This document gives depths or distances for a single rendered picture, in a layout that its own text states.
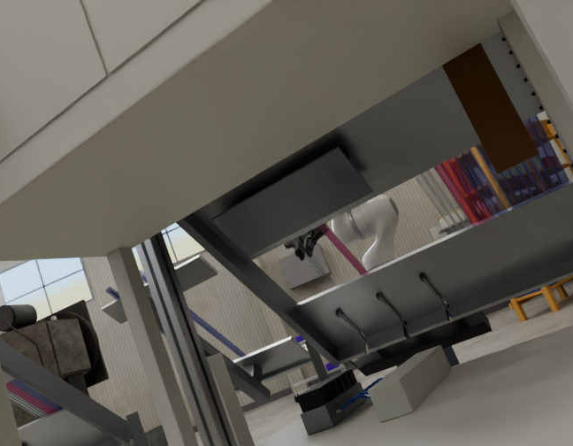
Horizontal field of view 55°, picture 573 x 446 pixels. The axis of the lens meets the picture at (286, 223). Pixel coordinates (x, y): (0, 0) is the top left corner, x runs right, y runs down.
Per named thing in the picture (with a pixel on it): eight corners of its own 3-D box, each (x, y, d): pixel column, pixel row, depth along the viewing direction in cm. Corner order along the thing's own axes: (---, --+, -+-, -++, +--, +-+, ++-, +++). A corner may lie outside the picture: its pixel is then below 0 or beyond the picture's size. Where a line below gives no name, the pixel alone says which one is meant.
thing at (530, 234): (338, 352, 139) (337, 342, 142) (611, 246, 112) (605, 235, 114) (294, 311, 129) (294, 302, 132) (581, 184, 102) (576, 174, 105)
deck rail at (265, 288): (334, 366, 139) (333, 346, 143) (340, 364, 138) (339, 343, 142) (125, 178, 102) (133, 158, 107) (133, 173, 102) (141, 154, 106)
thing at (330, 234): (394, 312, 132) (393, 308, 133) (400, 311, 131) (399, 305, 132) (266, 170, 106) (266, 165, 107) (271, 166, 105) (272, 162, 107)
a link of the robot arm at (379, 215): (372, 274, 193) (346, 213, 198) (421, 253, 187) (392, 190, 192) (363, 276, 182) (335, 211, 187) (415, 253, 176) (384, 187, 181)
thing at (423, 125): (245, 275, 118) (247, 258, 122) (553, 121, 91) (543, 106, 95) (133, 172, 102) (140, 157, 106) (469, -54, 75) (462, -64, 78)
